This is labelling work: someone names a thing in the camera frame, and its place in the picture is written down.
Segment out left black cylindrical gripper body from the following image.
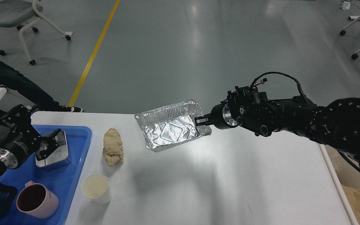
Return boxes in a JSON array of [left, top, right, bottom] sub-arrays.
[[0, 133, 40, 169]]

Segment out seated person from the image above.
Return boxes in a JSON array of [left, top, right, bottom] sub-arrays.
[[0, 61, 84, 113]]

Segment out right black cylindrical gripper body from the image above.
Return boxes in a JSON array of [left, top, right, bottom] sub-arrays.
[[210, 103, 238, 130]]

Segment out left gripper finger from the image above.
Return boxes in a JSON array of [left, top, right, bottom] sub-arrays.
[[0, 104, 40, 138], [36, 128, 61, 161]]

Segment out cream white cup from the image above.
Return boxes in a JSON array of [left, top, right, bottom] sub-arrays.
[[81, 173, 112, 204]]

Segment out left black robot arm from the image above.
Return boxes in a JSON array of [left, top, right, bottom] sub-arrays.
[[0, 104, 62, 210]]

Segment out white floor power adapter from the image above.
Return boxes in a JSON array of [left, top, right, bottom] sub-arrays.
[[341, 0, 351, 10]]

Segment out beige plastic bin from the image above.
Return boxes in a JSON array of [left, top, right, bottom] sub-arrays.
[[319, 144, 360, 225]]

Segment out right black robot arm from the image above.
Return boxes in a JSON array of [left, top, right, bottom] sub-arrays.
[[194, 72, 360, 172]]

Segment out aluminium foil tray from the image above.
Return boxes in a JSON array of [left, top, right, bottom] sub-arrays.
[[134, 99, 212, 153]]

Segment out beige cloth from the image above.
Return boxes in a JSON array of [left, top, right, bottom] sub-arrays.
[[102, 128, 124, 166]]

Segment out pink plastic mug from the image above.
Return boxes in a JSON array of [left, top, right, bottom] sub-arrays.
[[16, 181, 59, 219]]

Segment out rectangular steel container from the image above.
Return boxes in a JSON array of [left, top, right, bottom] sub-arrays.
[[35, 130, 71, 171]]

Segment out grey office chair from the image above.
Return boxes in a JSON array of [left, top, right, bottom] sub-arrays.
[[0, 0, 71, 65]]

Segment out blue plastic tray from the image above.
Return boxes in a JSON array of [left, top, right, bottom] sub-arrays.
[[0, 125, 92, 225]]

